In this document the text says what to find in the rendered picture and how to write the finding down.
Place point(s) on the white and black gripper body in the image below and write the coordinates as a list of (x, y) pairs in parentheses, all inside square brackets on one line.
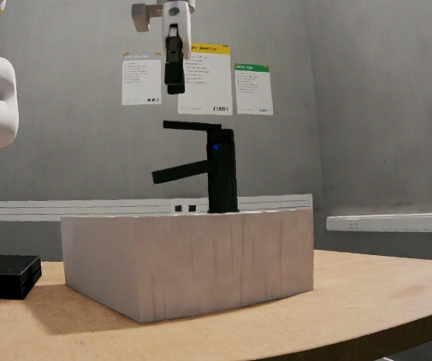
[(177, 12)]

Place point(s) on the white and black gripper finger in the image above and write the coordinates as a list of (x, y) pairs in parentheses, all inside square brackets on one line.
[(177, 89), (173, 74)]

